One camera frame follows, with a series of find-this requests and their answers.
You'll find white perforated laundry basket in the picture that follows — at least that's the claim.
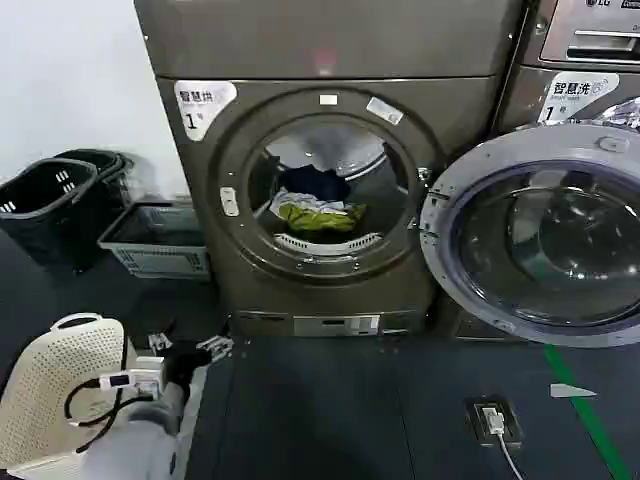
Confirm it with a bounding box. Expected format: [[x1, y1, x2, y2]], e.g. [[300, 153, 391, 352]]
[[0, 313, 209, 480]]

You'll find green garment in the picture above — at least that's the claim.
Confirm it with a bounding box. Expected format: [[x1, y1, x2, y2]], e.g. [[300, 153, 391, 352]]
[[278, 201, 368, 234]]

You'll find grey dryer with open drum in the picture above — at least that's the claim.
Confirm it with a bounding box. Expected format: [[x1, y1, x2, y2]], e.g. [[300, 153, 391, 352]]
[[133, 0, 532, 339]]

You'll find white plug with cable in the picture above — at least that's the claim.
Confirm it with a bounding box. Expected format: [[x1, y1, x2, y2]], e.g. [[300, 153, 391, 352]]
[[481, 405, 527, 480]]

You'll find white dryer number sticker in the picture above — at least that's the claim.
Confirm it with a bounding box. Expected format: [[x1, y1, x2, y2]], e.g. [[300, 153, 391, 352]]
[[173, 79, 239, 143]]

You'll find grey slatted plastic basket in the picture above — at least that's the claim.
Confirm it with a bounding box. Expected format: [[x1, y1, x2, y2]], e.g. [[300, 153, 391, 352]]
[[97, 201, 212, 279]]

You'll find white striped cloth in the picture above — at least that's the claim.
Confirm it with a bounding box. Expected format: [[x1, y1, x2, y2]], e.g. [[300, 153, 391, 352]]
[[269, 189, 347, 219]]

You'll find white paper scrap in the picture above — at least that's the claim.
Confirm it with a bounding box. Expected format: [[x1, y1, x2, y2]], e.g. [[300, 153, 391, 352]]
[[549, 382, 599, 400]]

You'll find white washer number sticker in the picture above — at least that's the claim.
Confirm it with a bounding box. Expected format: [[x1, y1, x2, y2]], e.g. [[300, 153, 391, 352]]
[[537, 70, 621, 125]]

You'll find grey washing machine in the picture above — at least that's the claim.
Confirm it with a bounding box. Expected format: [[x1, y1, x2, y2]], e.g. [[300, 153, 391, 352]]
[[492, 63, 640, 342]]

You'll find green floor tape strip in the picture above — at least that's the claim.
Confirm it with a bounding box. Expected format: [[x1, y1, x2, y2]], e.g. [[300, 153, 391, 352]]
[[541, 343, 634, 480]]

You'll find black floor socket box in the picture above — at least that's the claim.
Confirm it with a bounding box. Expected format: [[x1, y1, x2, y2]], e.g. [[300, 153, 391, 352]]
[[464, 394, 526, 447]]

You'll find navy blue garment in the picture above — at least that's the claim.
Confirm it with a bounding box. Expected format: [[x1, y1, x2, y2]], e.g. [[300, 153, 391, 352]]
[[278, 163, 354, 202]]

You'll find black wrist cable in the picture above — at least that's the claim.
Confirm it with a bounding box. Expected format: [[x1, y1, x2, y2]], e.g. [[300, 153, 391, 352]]
[[63, 374, 152, 444]]

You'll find grey stacked machine with drawer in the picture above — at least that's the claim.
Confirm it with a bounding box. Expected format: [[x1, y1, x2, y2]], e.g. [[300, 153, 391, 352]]
[[519, 0, 640, 69]]

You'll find large black plastic basket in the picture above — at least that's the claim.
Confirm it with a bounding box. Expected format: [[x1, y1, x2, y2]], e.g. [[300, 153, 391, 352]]
[[0, 158, 102, 274]]

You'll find round glass dryer door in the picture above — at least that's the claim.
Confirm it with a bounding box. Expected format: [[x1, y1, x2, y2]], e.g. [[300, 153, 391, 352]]
[[418, 132, 640, 349]]

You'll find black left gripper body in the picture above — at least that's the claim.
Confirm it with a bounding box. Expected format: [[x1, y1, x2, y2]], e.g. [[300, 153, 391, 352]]
[[160, 339, 214, 397]]

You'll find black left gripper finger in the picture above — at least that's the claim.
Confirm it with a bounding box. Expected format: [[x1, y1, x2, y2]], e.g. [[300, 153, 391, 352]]
[[196, 335, 235, 360], [147, 319, 176, 353]]

